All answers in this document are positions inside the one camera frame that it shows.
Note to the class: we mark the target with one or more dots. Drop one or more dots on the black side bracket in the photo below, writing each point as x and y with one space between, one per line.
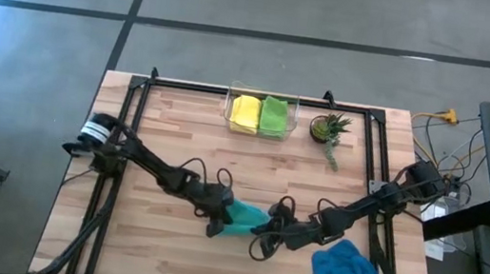
72 148

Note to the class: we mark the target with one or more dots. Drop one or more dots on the potted succulent plant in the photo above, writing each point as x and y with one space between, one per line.
323 129

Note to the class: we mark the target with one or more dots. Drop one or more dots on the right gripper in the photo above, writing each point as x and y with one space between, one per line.
303 234

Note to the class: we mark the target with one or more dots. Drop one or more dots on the teal microfiber towel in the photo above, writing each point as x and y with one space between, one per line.
248 216

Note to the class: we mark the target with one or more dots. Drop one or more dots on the black desk beam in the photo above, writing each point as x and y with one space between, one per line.
459 222

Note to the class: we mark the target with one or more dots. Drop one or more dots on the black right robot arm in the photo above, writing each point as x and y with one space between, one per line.
370 202

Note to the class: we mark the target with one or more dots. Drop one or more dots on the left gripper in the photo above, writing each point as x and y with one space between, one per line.
204 203

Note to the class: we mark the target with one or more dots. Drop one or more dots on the yellow microfiber towel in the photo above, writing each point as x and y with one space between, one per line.
245 113

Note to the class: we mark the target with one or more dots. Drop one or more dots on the clear plastic bin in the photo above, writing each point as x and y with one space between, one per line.
293 115

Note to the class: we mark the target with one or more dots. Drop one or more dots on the black aluminium table frame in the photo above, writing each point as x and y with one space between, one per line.
185 85

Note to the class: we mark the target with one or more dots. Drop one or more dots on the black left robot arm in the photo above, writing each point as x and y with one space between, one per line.
150 162

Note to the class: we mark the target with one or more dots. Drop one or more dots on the green microfiber towel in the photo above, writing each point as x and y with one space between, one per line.
273 117

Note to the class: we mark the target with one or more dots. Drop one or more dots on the white paper box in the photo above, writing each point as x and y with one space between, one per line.
434 250

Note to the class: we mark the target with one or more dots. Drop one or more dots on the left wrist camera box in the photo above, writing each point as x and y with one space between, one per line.
223 196

